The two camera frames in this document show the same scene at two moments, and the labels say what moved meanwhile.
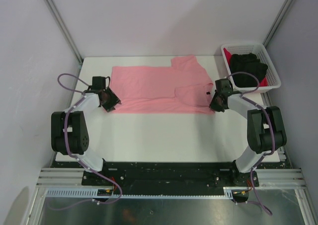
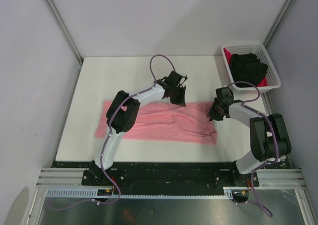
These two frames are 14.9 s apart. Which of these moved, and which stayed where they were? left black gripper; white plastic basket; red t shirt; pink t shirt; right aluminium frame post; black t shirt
Moved: pink t shirt; left black gripper
Stayed: right aluminium frame post; white plastic basket; black t shirt; red t shirt
